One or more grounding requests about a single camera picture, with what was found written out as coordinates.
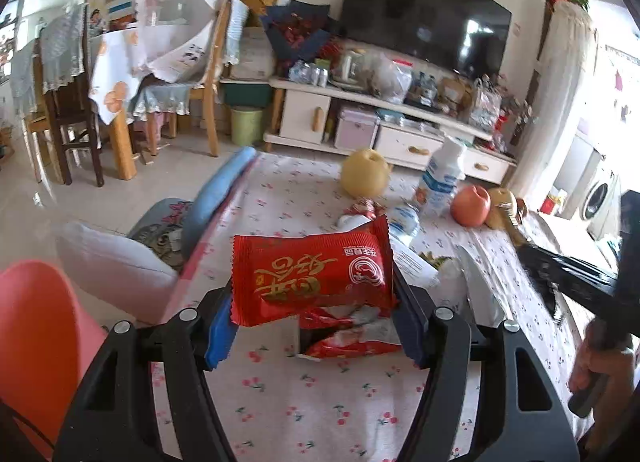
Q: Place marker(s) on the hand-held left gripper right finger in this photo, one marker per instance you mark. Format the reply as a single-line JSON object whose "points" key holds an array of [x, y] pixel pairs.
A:
{"points": [[407, 339]]}

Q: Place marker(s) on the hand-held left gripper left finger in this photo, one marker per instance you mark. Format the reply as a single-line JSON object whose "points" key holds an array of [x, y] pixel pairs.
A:
{"points": [[220, 342]]}

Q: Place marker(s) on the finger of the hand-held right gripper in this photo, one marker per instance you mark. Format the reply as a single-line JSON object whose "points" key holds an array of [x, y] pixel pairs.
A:
{"points": [[565, 269]]}

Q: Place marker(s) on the red snack packet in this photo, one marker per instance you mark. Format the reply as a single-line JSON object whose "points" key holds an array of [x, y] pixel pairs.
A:
{"points": [[310, 272]]}

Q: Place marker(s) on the small white yogurt bottle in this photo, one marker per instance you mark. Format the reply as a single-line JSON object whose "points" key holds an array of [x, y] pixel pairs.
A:
{"points": [[404, 222]]}

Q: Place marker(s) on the pink plastic bucket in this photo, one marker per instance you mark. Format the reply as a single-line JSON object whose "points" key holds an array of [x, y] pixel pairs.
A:
{"points": [[40, 332]]}

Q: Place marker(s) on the person's right hand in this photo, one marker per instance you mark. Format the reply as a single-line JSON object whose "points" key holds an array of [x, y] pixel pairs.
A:
{"points": [[607, 359]]}

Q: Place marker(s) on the torn red white wrapper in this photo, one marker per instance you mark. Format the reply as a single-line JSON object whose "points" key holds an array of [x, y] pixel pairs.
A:
{"points": [[345, 342]]}

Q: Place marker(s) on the white plastic wrapper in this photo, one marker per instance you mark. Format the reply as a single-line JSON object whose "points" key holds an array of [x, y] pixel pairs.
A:
{"points": [[412, 264]]}

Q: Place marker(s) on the white washing machine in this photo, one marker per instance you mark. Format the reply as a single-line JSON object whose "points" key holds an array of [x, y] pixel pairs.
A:
{"points": [[597, 197]]}

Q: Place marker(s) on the white floral tablecloth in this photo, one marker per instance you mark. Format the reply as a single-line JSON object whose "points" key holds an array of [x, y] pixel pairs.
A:
{"points": [[300, 407]]}

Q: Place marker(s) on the red apple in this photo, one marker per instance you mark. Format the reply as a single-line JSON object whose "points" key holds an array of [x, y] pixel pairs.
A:
{"points": [[470, 206]]}

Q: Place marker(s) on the grey blue patterned cushion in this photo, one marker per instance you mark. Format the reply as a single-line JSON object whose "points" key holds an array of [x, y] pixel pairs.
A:
{"points": [[160, 227]]}

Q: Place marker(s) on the small red candy wrapper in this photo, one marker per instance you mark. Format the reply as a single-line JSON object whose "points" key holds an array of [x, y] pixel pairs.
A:
{"points": [[362, 209]]}

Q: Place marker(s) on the tall white drink bottle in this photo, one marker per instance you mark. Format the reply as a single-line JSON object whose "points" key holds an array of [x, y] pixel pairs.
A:
{"points": [[441, 176]]}

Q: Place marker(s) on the large yellow pear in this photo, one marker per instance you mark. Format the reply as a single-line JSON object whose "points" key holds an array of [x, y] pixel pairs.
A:
{"points": [[366, 174]]}

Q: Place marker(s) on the white standing air conditioner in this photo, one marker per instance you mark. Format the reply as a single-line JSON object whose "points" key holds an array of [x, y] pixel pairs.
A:
{"points": [[560, 91]]}

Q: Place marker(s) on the pink storage box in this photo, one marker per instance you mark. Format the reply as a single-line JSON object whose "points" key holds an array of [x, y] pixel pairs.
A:
{"points": [[355, 130]]}

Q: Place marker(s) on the green waste bin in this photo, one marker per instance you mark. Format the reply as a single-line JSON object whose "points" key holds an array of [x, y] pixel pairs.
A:
{"points": [[246, 125]]}

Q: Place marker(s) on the white television cabinet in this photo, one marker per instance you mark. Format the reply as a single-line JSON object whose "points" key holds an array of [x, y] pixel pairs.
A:
{"points": [[305, 114]]}

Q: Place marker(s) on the light wooden chair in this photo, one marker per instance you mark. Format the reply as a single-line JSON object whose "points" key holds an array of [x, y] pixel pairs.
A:
{"points": [[212, 91]]}

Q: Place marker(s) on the clear plastic bag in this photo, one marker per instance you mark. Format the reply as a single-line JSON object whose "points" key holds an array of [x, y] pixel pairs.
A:
{"points": [[390, 76]]}

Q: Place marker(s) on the dining table with printed cloth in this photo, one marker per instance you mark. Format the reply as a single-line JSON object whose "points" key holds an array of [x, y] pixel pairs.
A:
{"points": [[117, 91]]}

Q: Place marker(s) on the dark wooden chair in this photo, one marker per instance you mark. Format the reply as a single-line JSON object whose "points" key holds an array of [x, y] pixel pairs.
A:
{"points": [[62, 111]]}

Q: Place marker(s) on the pack of water bottles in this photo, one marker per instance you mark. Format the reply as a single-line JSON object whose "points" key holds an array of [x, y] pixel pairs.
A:
{"points": [[307, 74]]}

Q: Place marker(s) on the black flat television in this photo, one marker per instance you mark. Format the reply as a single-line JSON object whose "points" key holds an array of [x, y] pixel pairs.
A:
{"points": [[425, 11]]}

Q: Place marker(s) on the dark wrapped flower bouquet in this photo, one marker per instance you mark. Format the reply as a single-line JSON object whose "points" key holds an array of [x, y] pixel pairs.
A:
{"points": [[297, 29]]}

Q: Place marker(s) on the white mesh food cover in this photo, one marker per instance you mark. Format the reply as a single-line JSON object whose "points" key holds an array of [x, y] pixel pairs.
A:
{"points": [[175, 16]]}

